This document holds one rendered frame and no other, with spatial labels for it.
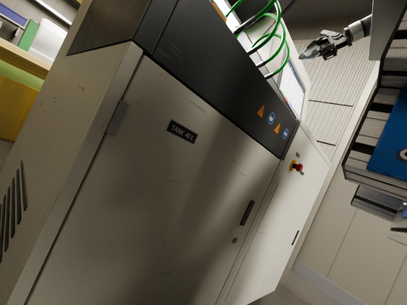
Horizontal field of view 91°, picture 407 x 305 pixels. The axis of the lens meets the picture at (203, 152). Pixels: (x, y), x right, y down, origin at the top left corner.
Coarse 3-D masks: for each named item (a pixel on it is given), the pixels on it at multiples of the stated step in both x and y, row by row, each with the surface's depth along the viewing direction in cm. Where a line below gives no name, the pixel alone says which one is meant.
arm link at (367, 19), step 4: (368, 16) 83; (360, 20) 85; (364, 20) 84; (368, 20) 83; (364, 24) 83; (368, 24) 83; (364, 28) 84; (368, 28) 83; (364, 32) 84; (368, 32) 84; (364, 36) 86
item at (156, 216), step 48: (144, 96) 36; (192, 96) 42; (144, 144) 38; (192, 144) 46; (240, 144) 59; (96, 192) 35; (144, 192) 41; (192, 192) 51; (240, 192) 67; (96, 240) 38; (144, 240) 45; (192, 240) 57; (240, 240) 77; (48, 288) 34; (96, 288) 41; (144, 288) 50; (192, 288) 64
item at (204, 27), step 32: (192, 0) 36; (192, 32) 38; (224, 32) 43; (160, 64) 36; (192, 64) 40; (224, 64) 46; (224, 96) 49; (256, 96) 57; (256, 128) 62; (288, 128) 76
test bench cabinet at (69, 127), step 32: (64, 64) 67; (96, 64) 40; (128, 64) 32; (64, 96) 51; (96, 96) 34; (32, 128) 69; (64, 128) 41; (96, 128) 32; (32, 160) 52; (64, 160) 34; (32, 192) 42; (64, 192) 32; (0, 224) 53; (32, 224) 35; (0, 256) 41; (32, 256) 31; (0, 288) 35; (224, 288) 80
